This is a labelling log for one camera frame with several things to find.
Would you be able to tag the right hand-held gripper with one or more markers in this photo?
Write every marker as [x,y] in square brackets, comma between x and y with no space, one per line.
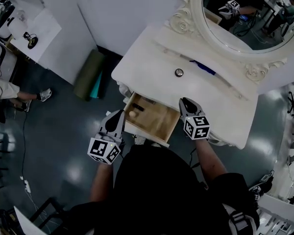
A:
[197,128]

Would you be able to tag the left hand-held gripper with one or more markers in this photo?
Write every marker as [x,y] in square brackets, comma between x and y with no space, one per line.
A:
[99,149]

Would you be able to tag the beige round puff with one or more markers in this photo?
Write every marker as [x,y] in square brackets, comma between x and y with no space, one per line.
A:
[132,114]

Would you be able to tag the black lipstick tube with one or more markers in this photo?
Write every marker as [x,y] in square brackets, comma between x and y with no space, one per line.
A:
[138,106]

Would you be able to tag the small round compact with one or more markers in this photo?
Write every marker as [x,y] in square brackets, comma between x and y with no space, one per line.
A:
[179,72]

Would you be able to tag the person's right forearm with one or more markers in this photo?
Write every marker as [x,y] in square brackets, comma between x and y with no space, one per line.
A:
[208,158]

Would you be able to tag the person's left forearm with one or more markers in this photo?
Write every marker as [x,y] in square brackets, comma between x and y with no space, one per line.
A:
[101,182]

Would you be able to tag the white ornate dressing table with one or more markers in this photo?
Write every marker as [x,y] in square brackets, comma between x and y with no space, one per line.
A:
[210,94]

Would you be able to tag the person's white shoe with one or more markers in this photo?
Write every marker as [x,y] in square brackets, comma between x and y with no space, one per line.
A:
[156,145]
[139,140]

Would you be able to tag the teal rolled mat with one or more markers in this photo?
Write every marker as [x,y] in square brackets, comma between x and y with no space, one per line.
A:
[96,89]

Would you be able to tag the blue cloth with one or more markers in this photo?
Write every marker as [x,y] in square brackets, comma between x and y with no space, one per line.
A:
[205,68]

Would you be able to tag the green rolled mat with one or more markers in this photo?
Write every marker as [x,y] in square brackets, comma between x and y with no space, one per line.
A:
[89,75]

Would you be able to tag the person's black clothing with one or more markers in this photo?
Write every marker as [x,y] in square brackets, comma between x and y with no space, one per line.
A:
[161,192]

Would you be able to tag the white power strip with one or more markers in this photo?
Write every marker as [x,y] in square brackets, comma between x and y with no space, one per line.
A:
[27,185]

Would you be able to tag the small black desk ornament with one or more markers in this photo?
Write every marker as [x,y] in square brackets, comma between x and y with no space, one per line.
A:
[30,41]

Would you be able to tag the white side cabinet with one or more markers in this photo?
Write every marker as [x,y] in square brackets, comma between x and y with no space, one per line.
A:
[46,28]

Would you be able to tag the white drawing board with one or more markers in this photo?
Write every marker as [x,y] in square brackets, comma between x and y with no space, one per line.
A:
[27,224]

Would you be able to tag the white metal rack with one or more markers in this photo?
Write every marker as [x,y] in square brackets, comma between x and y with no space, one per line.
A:
[279,212]

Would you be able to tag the white round appliance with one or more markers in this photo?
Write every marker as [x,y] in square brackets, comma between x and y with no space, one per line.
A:
[2,26]

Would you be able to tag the oval mirror white carved frame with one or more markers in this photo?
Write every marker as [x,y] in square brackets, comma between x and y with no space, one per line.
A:
[183,23]

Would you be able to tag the black metal table frame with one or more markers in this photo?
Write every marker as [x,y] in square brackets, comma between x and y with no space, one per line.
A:
[47,208]

